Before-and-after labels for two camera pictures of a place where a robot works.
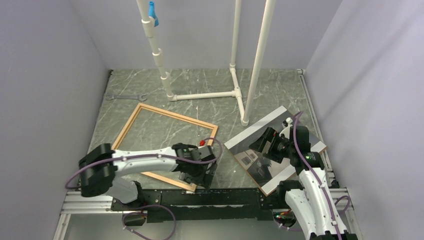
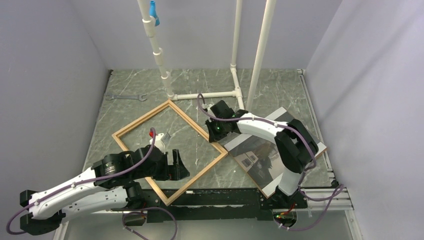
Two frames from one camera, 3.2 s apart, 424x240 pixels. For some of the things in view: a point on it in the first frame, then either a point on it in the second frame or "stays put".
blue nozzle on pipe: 152,14 stays put
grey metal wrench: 110,97 stays put
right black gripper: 259,144 to 214,136
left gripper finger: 210,171 to 177,159
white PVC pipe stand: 236,92 stays put
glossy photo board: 269,171 stays put
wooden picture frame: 192,187 to 124,145
